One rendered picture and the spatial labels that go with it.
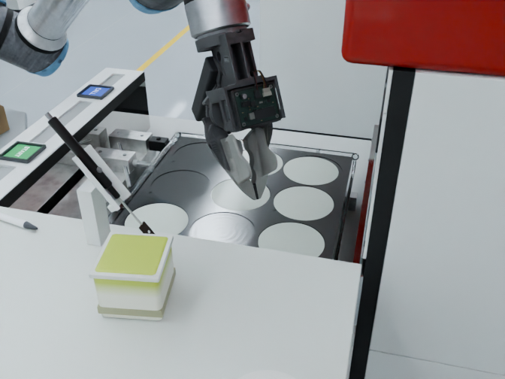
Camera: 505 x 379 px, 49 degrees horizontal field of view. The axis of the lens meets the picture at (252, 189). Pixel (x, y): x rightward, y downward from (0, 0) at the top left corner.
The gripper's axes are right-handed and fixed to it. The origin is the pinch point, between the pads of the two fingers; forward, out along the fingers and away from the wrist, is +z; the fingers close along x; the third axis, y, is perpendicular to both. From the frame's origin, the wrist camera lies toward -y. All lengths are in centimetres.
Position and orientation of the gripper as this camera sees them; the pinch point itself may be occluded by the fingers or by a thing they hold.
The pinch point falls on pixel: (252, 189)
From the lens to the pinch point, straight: 74.6
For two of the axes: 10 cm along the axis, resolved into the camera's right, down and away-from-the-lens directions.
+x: 8.9, -2.7, 3.7
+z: 2.2, 9.6, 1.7
